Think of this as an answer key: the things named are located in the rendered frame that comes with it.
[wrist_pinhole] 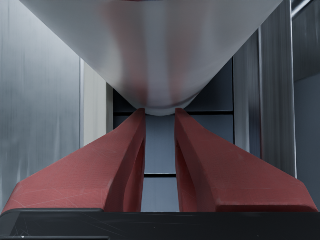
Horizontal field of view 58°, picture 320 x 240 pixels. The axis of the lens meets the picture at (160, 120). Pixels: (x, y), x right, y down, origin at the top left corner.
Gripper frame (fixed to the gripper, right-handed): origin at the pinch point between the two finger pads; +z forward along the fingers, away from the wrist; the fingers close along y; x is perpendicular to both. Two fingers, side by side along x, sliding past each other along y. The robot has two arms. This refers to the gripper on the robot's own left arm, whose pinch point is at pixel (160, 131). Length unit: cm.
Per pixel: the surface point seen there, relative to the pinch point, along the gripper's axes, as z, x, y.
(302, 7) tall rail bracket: 10.6, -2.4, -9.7
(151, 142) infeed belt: 3.9, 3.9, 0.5
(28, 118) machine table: 9.0, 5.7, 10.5
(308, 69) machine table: 11.3, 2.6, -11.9
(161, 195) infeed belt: 1.9, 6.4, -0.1
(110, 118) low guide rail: 2.9, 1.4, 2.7
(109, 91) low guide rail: 3.6, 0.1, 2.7
